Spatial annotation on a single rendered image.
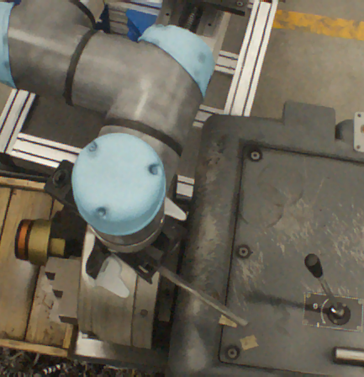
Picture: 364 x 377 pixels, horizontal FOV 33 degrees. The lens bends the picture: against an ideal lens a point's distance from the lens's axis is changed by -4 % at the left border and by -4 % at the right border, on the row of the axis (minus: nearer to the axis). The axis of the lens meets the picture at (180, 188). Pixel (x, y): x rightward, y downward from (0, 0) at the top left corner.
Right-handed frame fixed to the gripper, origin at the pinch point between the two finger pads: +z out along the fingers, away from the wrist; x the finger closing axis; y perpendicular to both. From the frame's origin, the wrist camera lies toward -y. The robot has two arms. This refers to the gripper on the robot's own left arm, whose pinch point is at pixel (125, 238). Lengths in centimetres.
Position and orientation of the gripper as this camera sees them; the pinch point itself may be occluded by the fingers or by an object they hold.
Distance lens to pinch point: 84.0
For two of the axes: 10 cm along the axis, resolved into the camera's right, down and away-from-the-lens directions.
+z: -0.2, 2.5, 9.7
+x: 5.9, -7.8, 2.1
